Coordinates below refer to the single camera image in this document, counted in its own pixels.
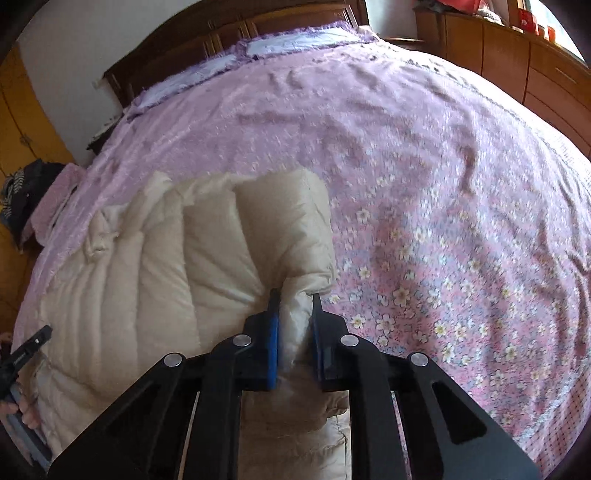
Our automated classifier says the yellow wooden wardrobe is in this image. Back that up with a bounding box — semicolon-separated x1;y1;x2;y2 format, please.
0;44;77;333

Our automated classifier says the pink floral bedspread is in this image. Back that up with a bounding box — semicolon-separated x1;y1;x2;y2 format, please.
11;21;591;480

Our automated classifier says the wooden dresser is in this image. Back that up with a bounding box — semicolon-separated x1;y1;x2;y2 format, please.
413;7;591;155

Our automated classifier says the lavender ruffled pillow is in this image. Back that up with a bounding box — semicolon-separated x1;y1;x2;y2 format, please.
126;54;252;120
247;23;379;60

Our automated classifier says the red cloth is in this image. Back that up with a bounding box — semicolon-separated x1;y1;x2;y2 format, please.
416;0;504;21

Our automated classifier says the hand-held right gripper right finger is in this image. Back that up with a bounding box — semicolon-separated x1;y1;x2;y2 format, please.
310;293;541;480

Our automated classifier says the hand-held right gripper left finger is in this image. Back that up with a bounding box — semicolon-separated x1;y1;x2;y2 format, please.
48;290;281;480

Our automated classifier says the beige puffer jacket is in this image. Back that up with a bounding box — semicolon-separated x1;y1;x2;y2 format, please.
34;167;352;480

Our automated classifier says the dark patterned clothes pile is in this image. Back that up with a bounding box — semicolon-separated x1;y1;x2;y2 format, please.
0;159;65;251

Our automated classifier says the person's left hand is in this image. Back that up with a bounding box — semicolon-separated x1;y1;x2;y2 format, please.
0;399;41;432

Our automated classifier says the pink fuzzy cloth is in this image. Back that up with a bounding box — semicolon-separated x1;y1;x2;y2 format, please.
25;164;87;244

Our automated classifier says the dark wooden headboard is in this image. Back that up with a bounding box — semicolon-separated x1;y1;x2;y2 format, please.
102;0;370;109

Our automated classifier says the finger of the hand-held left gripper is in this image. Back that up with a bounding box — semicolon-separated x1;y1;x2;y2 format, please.
0;325;52;403
6;387;51;468

